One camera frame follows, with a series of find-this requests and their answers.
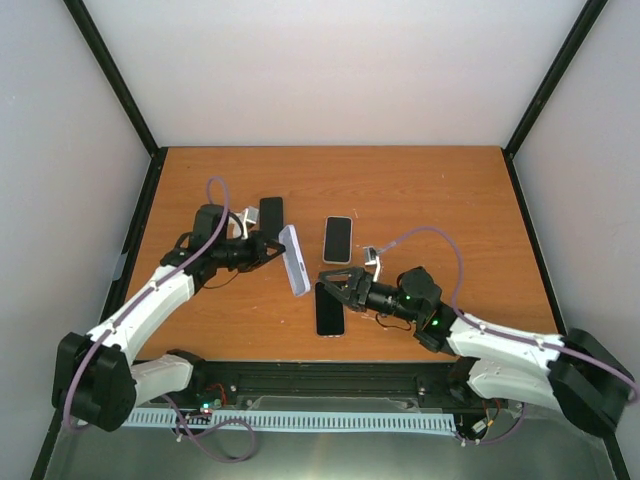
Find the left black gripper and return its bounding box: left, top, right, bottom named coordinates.
left=215, top=230, right=286, bottom=273

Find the right black frame post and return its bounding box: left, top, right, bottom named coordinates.
left=503, top=0, right=611, bottom=156

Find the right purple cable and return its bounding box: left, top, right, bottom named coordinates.
left=374, top=226, right=640, bottom=404

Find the purple floor cable loop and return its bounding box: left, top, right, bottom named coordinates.
left=162, top=394, right=257, bottom=464

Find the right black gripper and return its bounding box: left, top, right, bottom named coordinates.
left=318, top=266, right=421, bottom=323

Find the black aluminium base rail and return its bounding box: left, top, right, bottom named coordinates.
left=69, top=359, right=571, bottom=414

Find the green led controller board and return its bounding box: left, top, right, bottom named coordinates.
left=197, top=383, right=227, bottom=415

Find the black phone pink edge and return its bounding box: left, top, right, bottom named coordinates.
left=315, top=282, right=346, bottom=337

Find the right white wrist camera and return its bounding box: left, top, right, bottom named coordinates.
left=363, top=246, right=382, bottom=282

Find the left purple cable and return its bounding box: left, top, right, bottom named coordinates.
left=62, top=176, right=231, bottom=431

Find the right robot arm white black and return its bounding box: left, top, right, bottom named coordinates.
left=318, top=267, right=639, bottom=437

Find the purple phone case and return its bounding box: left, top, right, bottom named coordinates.
left=278, top=224, right=311, bottom=297

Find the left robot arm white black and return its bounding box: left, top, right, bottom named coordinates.
left=52, top=200, right=285, bottom=432

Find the light blue cable duct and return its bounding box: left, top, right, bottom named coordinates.
left=122, top=407, right=457, bottom=434

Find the black phone green edge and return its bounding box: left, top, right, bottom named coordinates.
left=259, top=197, right=284, bottom=239

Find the left black frame post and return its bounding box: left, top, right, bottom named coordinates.
left=62, top=0, right=169, bottom=156

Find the black frame post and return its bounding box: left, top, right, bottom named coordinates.
left=62, top=0, right=169, bottom=156
left=503, top=0, right=611, bottom=156

